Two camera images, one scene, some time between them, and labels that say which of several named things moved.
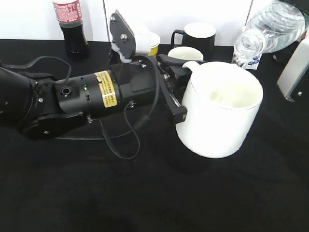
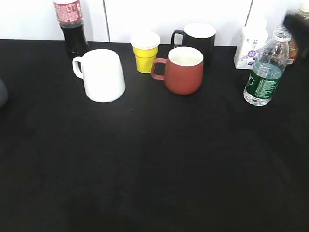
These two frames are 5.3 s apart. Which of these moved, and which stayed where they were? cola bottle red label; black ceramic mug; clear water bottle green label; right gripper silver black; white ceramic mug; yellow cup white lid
Moved: right gripper silver black; clear water bottle green label; white ceramic mug
Stayed: cola bottle red label; yellow cup white lid; black ceramic mug
